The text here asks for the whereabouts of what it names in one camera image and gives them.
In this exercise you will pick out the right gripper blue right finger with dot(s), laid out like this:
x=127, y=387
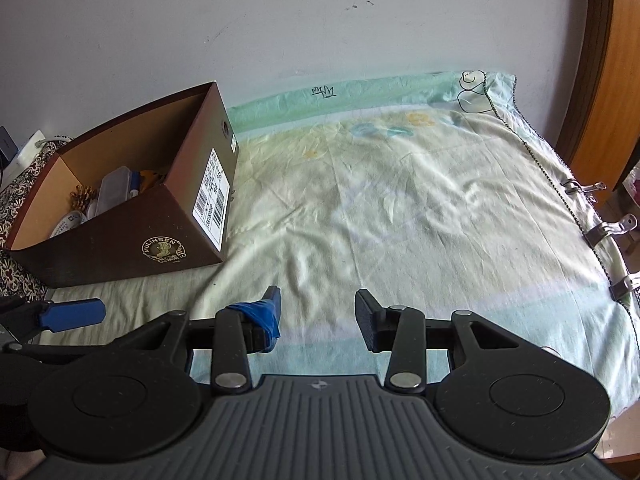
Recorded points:
x=400, y=331

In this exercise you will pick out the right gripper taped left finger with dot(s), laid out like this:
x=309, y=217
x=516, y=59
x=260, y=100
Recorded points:
x=240, y=330

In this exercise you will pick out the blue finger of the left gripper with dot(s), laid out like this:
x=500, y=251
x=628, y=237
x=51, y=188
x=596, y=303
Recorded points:
x=23, y=319

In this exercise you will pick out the clear plastic container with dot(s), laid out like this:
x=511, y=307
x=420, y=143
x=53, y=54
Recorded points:
x=114, y=189

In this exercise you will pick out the blue white marker pen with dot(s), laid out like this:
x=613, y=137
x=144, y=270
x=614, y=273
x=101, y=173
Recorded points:
x=135, y=181

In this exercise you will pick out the floral patterned cloth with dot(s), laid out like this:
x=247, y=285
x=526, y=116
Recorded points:
x=16, y=281

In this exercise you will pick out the light green bed sheet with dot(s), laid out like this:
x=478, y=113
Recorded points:
x=431, y=191

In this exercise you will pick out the pine cone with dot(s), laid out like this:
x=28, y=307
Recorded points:
x=82, y=197

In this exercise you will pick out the brown cardboard shoe box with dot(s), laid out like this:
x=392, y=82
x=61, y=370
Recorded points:
x=146, y=193

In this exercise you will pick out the black power adapter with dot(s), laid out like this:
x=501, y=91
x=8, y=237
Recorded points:
x=8, y=148

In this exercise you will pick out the white power strip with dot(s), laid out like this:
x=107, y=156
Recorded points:
x=23, y=158

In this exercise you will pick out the orange tape measure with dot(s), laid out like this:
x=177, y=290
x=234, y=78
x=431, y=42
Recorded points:
x=151, y=178

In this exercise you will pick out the wooden bed headboard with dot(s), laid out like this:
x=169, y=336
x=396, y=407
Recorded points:
x=601, y=126

